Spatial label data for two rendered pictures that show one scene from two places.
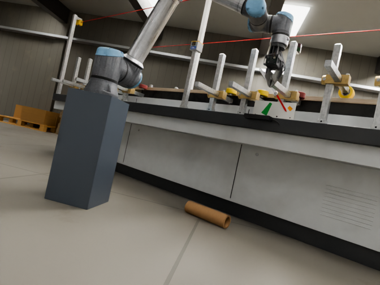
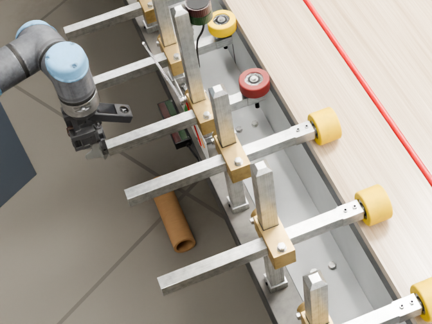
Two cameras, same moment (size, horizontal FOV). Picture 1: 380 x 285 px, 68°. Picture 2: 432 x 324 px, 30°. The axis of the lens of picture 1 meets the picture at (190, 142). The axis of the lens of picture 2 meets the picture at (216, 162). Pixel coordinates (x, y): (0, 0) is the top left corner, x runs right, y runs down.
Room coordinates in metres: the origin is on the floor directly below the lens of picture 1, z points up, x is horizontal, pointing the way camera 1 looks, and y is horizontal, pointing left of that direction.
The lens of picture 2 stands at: (0.59, -1.42, 2.42)
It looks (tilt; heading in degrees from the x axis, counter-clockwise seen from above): 52 degrees down; 40
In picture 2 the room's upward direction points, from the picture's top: 11 degrees counter-clockwise
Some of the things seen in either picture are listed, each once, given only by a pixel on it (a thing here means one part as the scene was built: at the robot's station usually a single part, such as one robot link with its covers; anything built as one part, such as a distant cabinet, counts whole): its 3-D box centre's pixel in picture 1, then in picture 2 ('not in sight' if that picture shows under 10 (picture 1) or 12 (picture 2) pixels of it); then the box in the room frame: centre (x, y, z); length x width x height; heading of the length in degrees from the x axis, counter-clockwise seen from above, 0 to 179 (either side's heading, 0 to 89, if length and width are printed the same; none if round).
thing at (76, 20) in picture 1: (69, 55); not in sight; (3.47, 1.68, 1.20); 0.11 x 0.09 x 1.00; 141
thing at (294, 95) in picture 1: (286, 95); (202, 108); (1.67, -0.51, 0.84); 0.13 x 0.06 x 0.05; 51
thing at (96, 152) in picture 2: (273, 77); (96, 153); (1.42, -0.35, 0.86); 0.06 x 0.03 x 0.09; 141
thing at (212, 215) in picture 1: (206, 214); (171, 213); (1.75, -0.20, 0.04); 0.30 x 0.08 x 0.08; 51
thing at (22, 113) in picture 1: (34, 118); not in sight; (7.18, 4.03, 0.25); 1.39 x 0.95 x 0.50; 81
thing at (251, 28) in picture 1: (260, 22); (40, 49); (1.47, -0.23, 1.14); 0.12 x 0.12 x 0.09; 69
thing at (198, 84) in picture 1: (215, 93); (134, 11); (1.93, -0.10, 0.82); 0.43 x 0.03 x 0.04; 141
